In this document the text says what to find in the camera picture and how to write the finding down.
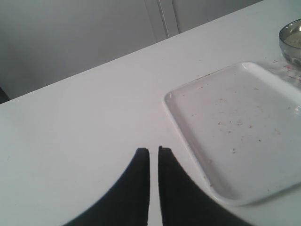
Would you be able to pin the white cabinet behind table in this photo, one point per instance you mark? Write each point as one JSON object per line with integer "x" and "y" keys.
{"x": 45, "y": 41}

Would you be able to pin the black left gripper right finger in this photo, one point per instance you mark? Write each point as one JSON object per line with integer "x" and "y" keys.
{"x": 182, "y": 202}

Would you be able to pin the steel bowl with rice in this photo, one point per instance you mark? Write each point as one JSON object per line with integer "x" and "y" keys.
{"x": 290, "y": 42}

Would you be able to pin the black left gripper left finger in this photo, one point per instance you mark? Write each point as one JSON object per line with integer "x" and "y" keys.
{"x": 127, "y": 201}

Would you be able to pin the white rectangular plastic tray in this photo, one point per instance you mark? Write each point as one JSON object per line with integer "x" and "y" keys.
{"x": 243, "y": 125}

